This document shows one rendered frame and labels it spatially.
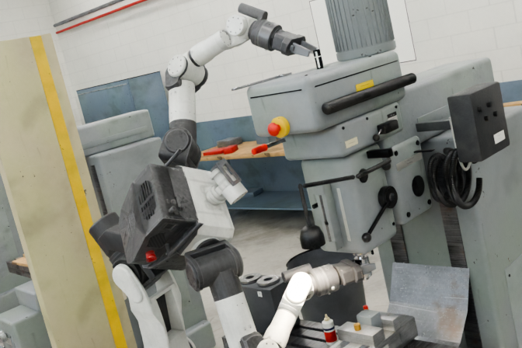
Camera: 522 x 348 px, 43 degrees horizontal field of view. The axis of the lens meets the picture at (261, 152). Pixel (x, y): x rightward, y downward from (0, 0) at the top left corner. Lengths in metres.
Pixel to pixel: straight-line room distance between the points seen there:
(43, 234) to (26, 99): 0.65
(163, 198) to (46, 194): 1.51
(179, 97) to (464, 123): 0.91
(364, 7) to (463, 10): 4.40
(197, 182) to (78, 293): 1.57
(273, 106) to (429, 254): 0.91
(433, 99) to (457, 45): 4.26
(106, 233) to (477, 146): 1.22
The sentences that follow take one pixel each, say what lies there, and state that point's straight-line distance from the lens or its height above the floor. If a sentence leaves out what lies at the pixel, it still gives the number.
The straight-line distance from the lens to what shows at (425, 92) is 2.35.
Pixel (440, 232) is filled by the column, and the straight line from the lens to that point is 2.47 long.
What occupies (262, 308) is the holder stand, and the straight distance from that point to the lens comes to 2.61.
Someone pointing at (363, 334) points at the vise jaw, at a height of 1.04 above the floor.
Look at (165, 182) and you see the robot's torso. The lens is 2.01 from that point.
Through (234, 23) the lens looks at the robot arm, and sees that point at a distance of 2.16.
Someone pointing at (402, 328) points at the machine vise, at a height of 0.99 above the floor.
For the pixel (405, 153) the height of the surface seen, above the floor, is 1.56.
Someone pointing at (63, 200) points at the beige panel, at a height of 1.49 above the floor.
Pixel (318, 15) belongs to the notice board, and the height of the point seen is 2.20.
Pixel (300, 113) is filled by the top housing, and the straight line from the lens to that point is 1.88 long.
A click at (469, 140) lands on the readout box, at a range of 2.10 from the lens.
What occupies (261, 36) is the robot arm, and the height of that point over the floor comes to 2.03.
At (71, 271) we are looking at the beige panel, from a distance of 3.50.
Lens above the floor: 1.99
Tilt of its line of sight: 9 degrees down
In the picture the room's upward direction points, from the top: 13 degrees counter-clockwise
